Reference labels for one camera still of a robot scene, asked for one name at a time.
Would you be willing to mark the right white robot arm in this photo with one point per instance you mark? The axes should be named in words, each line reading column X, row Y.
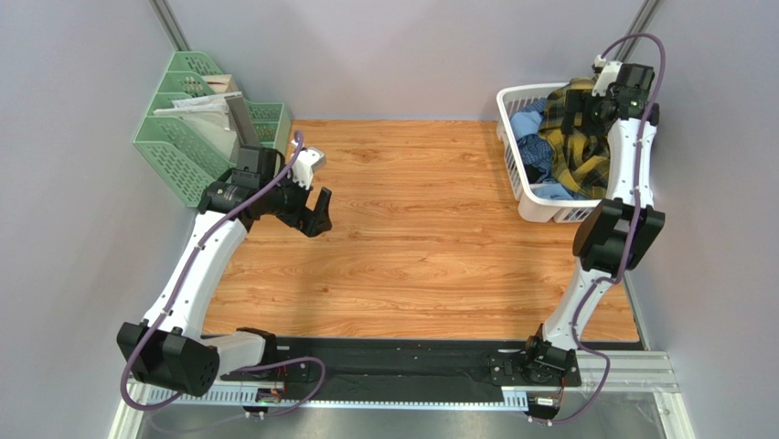
column 601, row 131

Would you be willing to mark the papers in organizer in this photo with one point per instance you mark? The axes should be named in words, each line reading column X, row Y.
column 210, row 116

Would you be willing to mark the white laundry basket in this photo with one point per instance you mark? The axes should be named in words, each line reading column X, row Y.
column 531, row 207

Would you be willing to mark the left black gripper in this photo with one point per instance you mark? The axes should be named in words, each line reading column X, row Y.
column 313, row 226

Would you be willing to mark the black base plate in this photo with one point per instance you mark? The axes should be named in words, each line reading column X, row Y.
column 407, row 370

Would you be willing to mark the grey folder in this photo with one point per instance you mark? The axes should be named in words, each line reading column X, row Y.
column 242, row 118

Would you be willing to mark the aluminium rail frame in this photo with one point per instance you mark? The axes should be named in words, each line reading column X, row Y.
column 624, row 394

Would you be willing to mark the light blue shirt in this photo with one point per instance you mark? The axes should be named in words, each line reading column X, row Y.
column 554, row 190

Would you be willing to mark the blue checked shirt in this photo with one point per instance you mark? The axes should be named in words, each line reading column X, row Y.
column 535, row 152

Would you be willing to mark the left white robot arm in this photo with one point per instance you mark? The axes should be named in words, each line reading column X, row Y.
column 167, row 348

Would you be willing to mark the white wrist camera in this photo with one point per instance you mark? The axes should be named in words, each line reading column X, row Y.
column 606, row 72
column 308, row 161

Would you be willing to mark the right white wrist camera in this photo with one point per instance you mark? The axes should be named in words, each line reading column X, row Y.
column 606, row 72

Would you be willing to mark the yellow plaid long sleeve shirt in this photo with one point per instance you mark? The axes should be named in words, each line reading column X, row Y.
column 580, row 161

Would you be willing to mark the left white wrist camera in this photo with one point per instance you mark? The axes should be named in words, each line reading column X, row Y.
column 308, row 161

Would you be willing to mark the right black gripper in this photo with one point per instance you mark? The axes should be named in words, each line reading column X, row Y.
column 580, row 106

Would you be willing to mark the green file organizer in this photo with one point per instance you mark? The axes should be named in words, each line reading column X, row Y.
column 182, row 158

